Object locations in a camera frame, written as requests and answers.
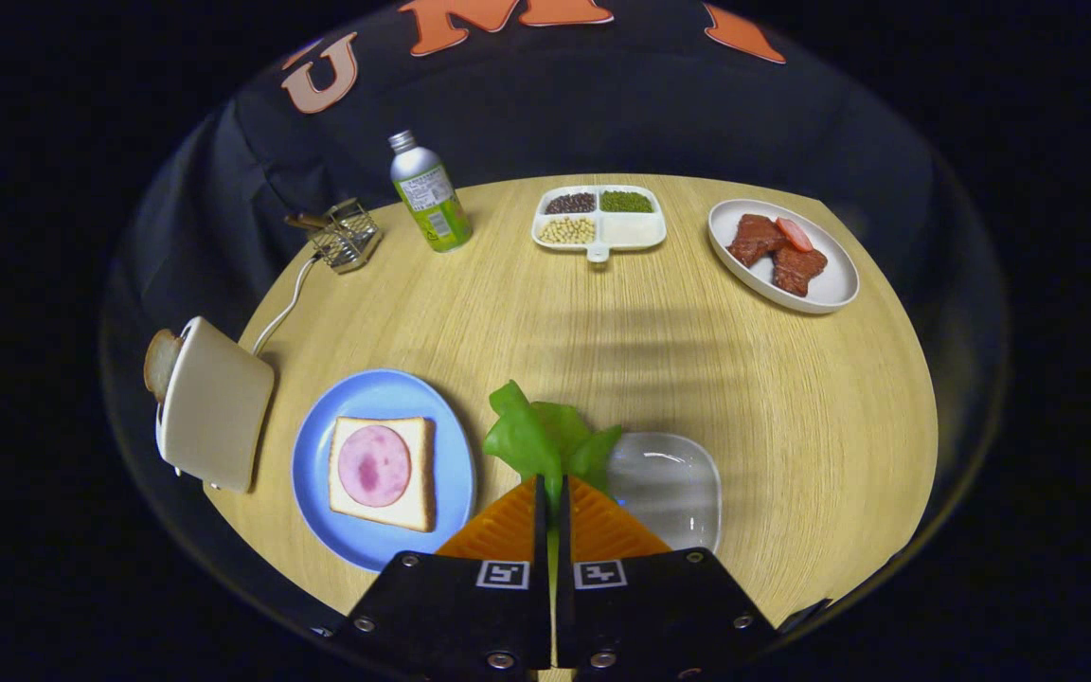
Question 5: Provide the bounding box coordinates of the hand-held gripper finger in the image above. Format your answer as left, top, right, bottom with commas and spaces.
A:
555, 476, 780, 679
331, 476, 552, 677

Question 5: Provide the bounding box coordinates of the green lettuce leaf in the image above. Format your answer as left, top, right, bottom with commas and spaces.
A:
482, 380, 624, 593

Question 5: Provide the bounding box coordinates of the toasted bread slice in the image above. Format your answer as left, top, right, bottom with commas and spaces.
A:
143, 328, 185, 404

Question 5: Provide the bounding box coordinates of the small white square plate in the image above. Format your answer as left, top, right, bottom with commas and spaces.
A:
605, 432, 723, 554

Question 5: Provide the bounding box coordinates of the white bread slice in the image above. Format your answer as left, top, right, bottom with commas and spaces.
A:
329, 416, 437, 533

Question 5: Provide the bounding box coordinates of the pink ham slice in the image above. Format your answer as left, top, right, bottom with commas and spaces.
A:
338, 424, 412, 508

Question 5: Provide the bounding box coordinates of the blue plate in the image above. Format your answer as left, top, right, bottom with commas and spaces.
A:
292, 368, 477, 572

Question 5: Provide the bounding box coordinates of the pile of soybeans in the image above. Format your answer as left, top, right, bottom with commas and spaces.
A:
542, 217, 597, 245

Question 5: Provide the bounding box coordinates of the white divided dish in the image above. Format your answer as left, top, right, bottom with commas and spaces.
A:
531, 185, 668, 263

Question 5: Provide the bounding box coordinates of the silver and green bottle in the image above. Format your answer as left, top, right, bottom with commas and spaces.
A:
388, 130, 474, 254

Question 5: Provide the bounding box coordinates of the white toaster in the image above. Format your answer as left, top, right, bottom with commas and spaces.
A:
155, 316, 276, 494

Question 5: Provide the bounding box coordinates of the brown meat piece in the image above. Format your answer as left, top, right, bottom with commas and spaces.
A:
727, 213, 788, 268
771, 244, 829, 297

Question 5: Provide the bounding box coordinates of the white oval plate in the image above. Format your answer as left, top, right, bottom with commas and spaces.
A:
707, 198, 861, 314

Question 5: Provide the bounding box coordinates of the black backdrop cloth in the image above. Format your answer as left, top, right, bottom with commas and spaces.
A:
100, 0, 1011, 655

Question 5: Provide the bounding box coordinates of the white toaster cable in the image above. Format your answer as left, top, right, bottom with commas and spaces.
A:
252, 254, 319, 356

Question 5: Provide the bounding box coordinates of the metal wire basket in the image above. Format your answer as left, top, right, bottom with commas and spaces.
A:
309, 197, 384, 276

